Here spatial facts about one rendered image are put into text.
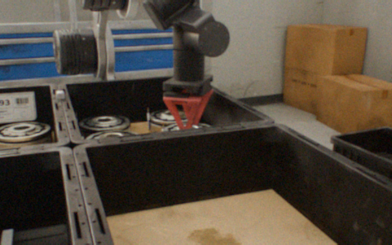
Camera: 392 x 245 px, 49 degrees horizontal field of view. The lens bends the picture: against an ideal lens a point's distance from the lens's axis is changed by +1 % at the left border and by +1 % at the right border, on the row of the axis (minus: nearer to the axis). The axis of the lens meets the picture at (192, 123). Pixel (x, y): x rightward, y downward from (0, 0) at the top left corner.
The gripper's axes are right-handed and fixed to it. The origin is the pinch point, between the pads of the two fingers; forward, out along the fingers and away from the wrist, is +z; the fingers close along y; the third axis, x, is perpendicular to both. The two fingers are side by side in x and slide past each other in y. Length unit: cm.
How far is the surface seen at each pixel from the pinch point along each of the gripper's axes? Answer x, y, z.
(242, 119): -11.1, -4.5, -3.6
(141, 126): 14.3, 8.6, 4.1
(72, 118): 11.8, -19.9, -6.0
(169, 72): 82, 190, 28
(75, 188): -2.3, -40.2, -6.0
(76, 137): 6.2, -27.1, -6.0
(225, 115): -6.7, 1.1, -2.3
